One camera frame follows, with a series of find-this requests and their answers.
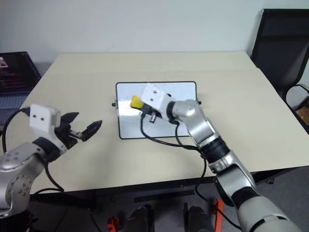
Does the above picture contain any yellow eraser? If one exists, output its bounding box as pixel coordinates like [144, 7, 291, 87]
[130, 95, 145, 109]

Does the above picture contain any dark rounded robot foot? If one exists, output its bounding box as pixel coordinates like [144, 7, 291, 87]
[187, 205, 216, 232]
[126, 203, 155, 232]

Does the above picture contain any orange clamp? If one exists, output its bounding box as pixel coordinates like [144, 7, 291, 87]
[107, 216, 121, 232]
[213, 198, 225, 232]

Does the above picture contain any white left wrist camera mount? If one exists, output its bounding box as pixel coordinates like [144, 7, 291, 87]
[28, 103, 69, 154]

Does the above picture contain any black table frame bar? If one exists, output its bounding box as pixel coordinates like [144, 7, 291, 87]
[133, 190, 195, 203]

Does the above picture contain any grey chair armrest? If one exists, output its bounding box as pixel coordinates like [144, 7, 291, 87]
[285, 83, 309, 114]

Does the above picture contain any silver metal tray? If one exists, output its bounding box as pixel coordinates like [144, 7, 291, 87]
[111, 81, 202, 140]

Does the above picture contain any black office chair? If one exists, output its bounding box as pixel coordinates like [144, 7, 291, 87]
[250, 9, 309, 100]

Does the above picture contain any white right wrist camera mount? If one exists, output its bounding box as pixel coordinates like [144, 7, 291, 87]
[140, 84, 173, 119]

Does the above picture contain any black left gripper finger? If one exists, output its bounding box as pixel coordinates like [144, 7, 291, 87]
[59, 112, 80, 127]
[80, 119, 103, 142]

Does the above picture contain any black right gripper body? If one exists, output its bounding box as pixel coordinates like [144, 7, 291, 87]
[139, 103, 162, 124]

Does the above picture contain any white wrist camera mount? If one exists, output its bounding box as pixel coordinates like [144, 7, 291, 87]
[140, 84, 173, 119]
[28, 103, 69, 154]

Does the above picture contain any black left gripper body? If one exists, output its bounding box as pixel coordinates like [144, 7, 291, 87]
[54, 123, 82, 149]

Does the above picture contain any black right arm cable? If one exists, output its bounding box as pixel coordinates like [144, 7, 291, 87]
[140, 113, 242, 230]

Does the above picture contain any open laptop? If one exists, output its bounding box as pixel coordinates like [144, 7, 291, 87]
[0, 51, 42, 125]

